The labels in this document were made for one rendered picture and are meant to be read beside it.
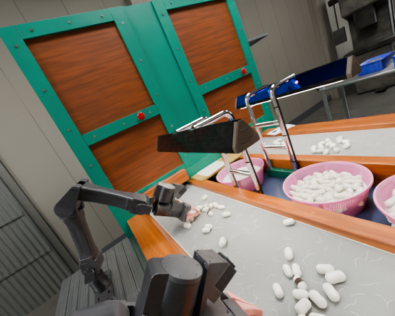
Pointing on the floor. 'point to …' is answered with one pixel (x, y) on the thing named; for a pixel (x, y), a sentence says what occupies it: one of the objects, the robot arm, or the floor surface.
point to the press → (369, 36)
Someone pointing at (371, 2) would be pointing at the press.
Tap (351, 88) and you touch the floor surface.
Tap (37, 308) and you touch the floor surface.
